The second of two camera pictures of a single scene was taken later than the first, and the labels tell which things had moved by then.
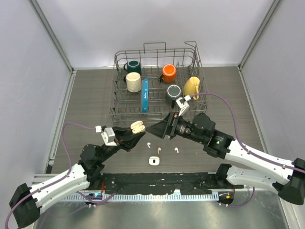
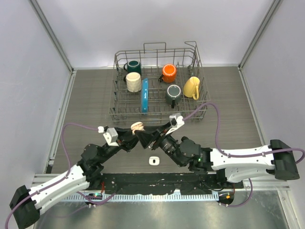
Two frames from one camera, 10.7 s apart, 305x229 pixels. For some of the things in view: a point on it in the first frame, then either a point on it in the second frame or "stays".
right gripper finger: x=157 y=130 -> x=145 y=138
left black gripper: x=124 y=138 stays
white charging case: x=154 y=161 stays
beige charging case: x=137 y=127 stays
